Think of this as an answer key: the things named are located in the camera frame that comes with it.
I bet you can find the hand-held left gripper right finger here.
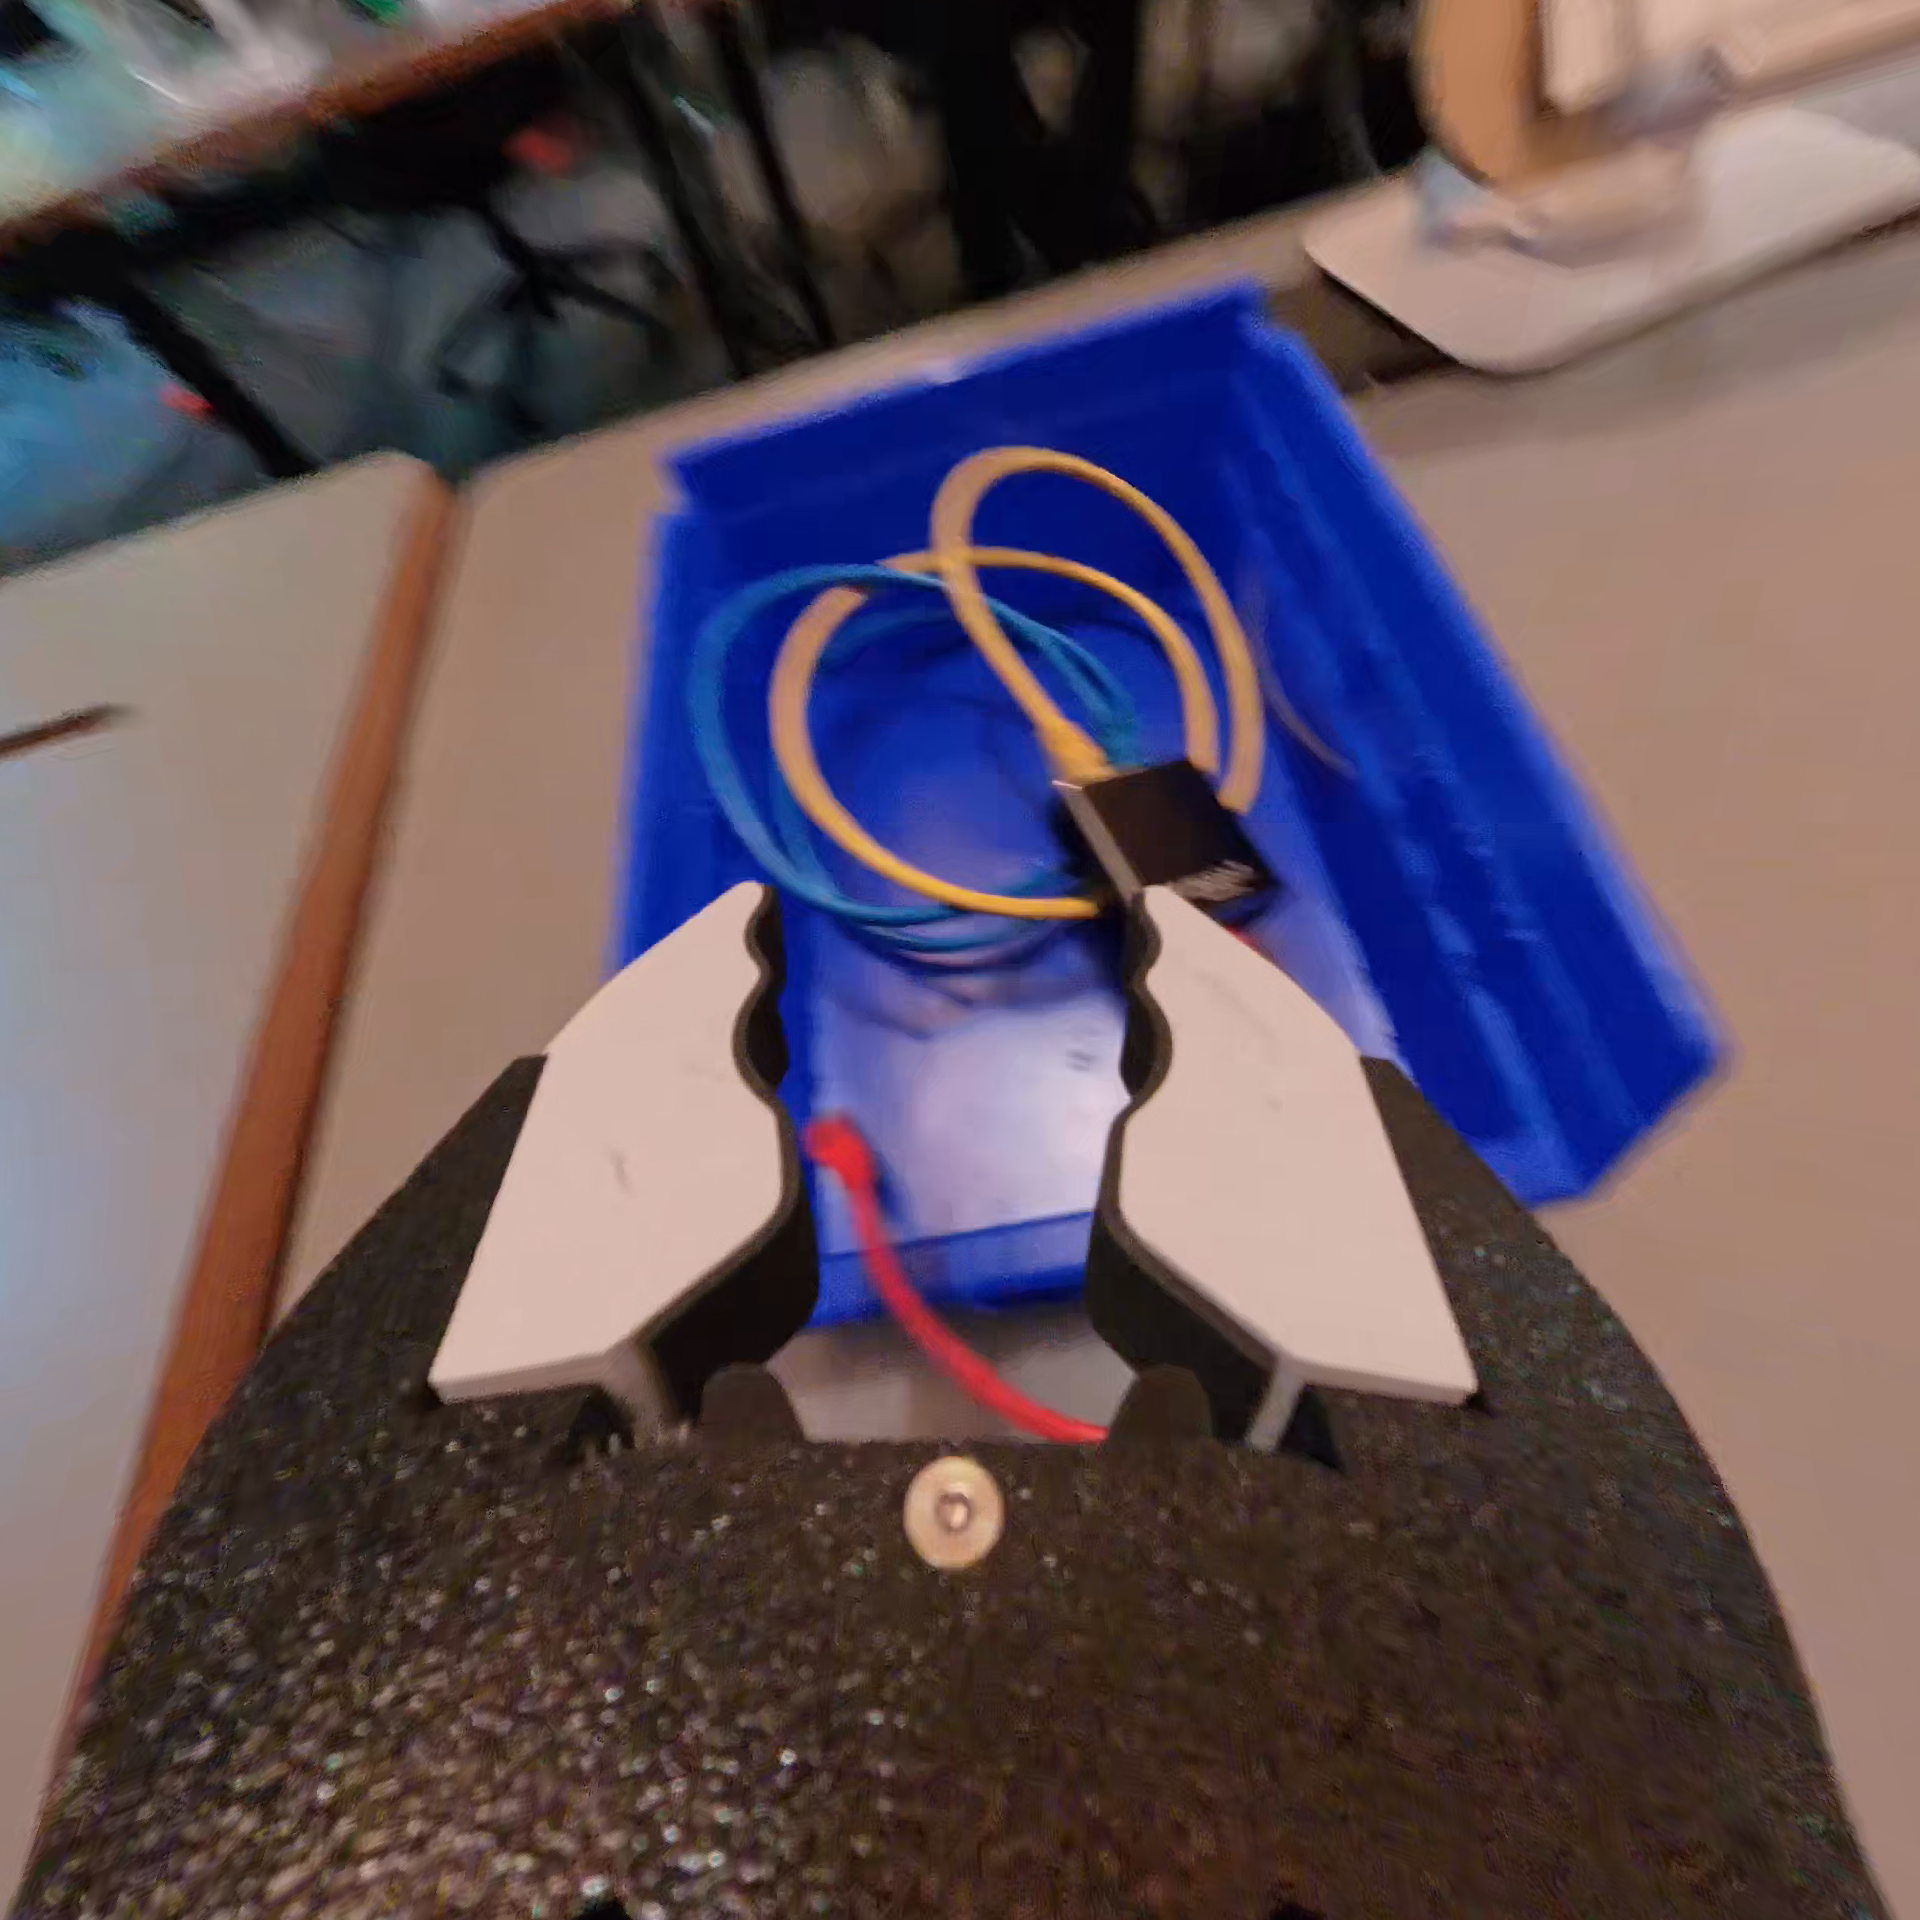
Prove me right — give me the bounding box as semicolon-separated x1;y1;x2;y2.
1083;885;1482;1452

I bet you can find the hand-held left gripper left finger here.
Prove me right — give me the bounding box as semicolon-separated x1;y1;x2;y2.
428;878;821;1430

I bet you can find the red ethernet cable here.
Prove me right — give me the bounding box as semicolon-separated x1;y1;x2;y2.
803;1114;1113;1445

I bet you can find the black network adapter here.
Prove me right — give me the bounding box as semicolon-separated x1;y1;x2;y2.
1050;761;1285;922

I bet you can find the blue plastic bin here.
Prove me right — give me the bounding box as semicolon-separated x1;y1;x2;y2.
608;277;1727;1329

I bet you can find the blue ethernet cable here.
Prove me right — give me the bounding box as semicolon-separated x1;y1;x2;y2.
688;562;1141;953

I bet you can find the yellow ethernet cable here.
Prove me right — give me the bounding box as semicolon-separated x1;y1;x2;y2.
766;448;1271;922

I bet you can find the grey desk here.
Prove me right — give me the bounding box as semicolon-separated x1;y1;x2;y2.
0;451;439;1803
91;195;1920;1889

